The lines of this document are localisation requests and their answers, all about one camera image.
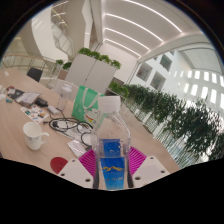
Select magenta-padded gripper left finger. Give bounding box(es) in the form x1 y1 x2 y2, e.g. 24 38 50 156
57 148 100 190

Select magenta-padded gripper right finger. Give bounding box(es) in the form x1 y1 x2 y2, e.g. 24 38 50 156
126 146 171 189

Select clear water bottle blue label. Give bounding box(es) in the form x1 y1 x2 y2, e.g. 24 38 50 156
90 95 132 191

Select flat round red coaster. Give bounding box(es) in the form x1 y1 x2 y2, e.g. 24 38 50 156
49 156 69 175

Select white flat packet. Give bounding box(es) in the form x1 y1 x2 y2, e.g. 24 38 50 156
66 139 88 158

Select white ceramic mug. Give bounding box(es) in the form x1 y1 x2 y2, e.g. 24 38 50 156
22 121 50 151

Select row of green plants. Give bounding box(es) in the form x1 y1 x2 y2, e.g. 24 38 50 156
126 83 224 164

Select white charger block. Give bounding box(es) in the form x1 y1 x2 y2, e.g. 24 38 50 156
46 105 61 116

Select green tote bag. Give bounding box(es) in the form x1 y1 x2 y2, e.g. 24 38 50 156
71 85 106 129

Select colourful sticker sheet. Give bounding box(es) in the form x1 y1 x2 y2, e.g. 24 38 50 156
19 104 50 125

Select clear tumbler with white lid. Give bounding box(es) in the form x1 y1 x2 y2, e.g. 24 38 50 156
55 83 74 113

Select small black pouch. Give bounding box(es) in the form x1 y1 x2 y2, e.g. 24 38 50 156
34 97 49 108

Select planter shelf with green plants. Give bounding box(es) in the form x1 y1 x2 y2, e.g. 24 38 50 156
108 81 130 98

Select open paper booklet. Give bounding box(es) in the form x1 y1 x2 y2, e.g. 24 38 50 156
14 91 42 105

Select white cabinet topped with plants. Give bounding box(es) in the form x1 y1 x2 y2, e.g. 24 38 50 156
64 47 123 96

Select black office chair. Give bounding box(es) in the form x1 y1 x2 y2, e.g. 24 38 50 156
26 67 44 83

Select wooden planter with green plants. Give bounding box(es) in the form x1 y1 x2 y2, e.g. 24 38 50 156
54 59 73 79

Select ceiling light strips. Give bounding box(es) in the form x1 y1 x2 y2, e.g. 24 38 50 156
103 0 184 58

